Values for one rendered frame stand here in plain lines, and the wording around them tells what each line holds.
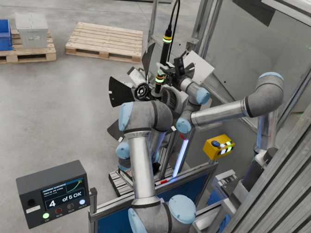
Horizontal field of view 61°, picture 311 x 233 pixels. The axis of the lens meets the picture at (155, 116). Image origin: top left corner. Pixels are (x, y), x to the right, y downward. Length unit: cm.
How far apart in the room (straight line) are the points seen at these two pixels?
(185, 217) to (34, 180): 61
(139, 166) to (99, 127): 214
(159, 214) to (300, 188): 51
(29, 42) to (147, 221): 366
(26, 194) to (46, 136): 200
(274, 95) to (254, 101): 8
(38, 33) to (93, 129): 180
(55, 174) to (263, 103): 89
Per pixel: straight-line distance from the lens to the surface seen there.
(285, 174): 84
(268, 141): 141
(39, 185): 115
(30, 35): 430
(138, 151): 105
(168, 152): 233
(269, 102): 115
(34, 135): 313
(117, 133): 172
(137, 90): 169
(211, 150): 166
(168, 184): 165
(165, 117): 109
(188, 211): 109
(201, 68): 186
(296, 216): 88
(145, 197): 106
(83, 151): 290
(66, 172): 118
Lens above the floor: 218
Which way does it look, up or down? 40 degrees down
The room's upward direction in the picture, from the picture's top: 12 degrees clockwise
